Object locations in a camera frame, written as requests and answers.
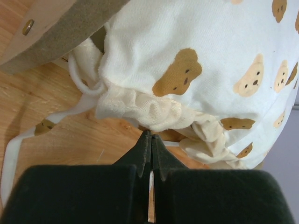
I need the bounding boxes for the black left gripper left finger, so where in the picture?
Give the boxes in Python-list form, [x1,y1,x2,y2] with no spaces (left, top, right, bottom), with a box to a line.
[0,131,151,224]

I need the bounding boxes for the large bear print cushion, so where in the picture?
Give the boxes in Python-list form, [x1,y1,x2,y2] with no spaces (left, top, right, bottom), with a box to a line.
[0,0,299,206]

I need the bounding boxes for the wooden striped pet bed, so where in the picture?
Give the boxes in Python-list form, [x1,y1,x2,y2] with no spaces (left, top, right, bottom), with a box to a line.
[0,0,127,74]

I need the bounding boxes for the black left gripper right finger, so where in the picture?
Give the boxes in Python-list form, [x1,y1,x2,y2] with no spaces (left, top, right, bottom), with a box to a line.
[151,135,294,224]

